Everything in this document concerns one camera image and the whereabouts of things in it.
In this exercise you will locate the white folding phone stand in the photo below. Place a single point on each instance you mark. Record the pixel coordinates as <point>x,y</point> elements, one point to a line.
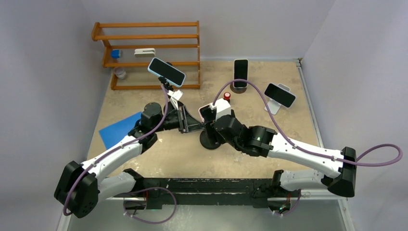
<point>274,106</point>

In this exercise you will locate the dark round phone stand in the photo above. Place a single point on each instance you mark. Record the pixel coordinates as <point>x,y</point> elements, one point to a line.
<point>237,90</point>

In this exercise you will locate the black phone on white stand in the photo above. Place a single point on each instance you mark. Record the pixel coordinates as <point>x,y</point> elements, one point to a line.
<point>280,95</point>

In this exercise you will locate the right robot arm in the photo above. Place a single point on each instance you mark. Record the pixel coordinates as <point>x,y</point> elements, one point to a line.
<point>329,169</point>

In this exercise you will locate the white clip object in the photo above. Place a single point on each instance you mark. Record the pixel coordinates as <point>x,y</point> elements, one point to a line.
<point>145,52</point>

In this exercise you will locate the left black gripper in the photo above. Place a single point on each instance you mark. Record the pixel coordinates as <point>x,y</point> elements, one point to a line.
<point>188,123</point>

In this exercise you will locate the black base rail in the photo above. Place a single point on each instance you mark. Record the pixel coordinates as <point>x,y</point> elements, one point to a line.
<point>258,193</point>

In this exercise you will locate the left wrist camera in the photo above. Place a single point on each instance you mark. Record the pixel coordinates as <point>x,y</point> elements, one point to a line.
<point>174,97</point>

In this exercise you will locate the pink case phone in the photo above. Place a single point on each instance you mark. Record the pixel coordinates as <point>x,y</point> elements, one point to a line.
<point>206,113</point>

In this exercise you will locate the white case upright phone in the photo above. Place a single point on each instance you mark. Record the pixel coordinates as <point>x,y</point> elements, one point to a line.
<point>240,72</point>

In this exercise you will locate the black round-base phone stand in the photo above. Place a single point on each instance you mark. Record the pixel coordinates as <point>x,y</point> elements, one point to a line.
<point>209,147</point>

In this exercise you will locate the blue flat sheet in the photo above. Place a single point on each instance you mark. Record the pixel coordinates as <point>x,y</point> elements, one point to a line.
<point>115,132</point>

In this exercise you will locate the wooden shelf rack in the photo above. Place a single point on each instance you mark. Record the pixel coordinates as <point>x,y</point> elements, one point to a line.
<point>174,42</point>

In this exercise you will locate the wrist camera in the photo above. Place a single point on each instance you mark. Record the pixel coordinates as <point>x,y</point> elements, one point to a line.
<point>221,107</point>
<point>174,97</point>

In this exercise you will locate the black tall phone stand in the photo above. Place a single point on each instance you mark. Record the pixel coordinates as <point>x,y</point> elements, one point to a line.
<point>166,83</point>

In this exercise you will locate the blue white small object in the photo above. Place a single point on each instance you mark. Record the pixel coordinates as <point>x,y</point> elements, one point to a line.
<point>116,53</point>

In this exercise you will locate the red capped small bottle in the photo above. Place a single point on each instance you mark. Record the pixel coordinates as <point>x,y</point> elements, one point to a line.
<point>226,96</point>

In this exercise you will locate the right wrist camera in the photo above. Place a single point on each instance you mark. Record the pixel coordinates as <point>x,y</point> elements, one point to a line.
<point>221,107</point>

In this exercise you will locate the blue case phone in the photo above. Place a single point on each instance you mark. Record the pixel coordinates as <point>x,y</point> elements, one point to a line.
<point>163,69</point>

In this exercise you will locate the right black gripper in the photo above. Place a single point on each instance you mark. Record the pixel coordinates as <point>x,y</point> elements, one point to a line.
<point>211,131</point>

